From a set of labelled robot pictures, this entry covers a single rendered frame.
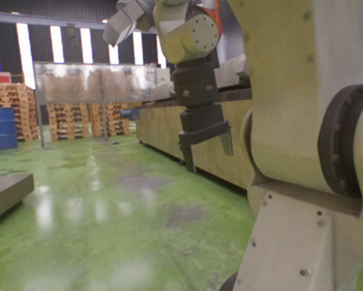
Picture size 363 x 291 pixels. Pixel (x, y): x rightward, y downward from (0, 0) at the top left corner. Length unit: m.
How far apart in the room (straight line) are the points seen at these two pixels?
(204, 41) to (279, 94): 0.19
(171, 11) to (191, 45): 0.12
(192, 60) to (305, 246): 0.35
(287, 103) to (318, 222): 0.16
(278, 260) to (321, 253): 0.06
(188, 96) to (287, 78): 0.21
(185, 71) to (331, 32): 0.25
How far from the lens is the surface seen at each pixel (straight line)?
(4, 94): 8.14
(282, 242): 0.40
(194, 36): 0.47
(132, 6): 7.33
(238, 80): 1.78
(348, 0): 0.39
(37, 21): 12.52
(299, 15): 0.34
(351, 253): 0.39
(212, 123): 0.53
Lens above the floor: 0.66
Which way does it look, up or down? 6 degrees down
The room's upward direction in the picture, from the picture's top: 3 degrees counter-clockwise
